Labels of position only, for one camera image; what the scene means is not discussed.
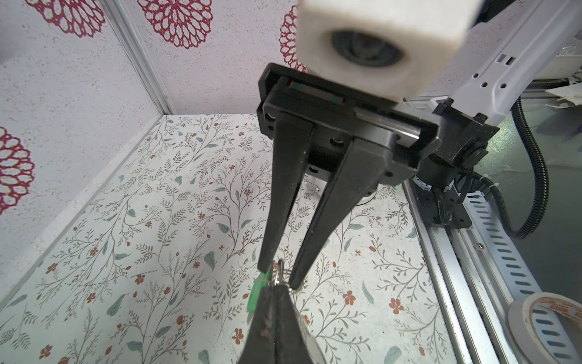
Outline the white tape roll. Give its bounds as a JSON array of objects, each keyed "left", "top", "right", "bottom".
[{"left": 508, "top": 292, "right": 581, "bottom": 363}]

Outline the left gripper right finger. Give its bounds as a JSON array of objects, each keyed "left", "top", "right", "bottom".
[{"left": 276, "top": 285, "right": 315, "bottom": 364}]

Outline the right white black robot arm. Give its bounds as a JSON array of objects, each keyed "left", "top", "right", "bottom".
[{"left": 257, "top": 1, "right": 581, "bottom": 289}]

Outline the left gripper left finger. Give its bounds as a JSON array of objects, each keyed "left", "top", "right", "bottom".
[{"left": 238, "top": 286, "right": 277, "bottom": 364}]

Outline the silver metal key bottle opener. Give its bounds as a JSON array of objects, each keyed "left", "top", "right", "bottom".
[{"left": 272, "top": 259, "right": 326, "bottom": 364}]

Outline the green key tag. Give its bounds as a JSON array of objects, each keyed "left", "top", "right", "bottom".
[{"left": 246, "top": 269, "right": 272, "bottom": 313}]

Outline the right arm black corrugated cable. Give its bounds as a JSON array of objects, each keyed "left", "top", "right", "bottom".
[{"left": 477, "top": 97, "right": 550, "bottom": 241}]

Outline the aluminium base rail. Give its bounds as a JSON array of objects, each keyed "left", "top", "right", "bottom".
[{"left": 404, "top": 182, "right": 581, "bottom": 363}]

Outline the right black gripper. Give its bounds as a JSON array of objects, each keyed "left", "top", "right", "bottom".
[{"left": 257, "top": 63, "right": 441, "bottom": 289}]

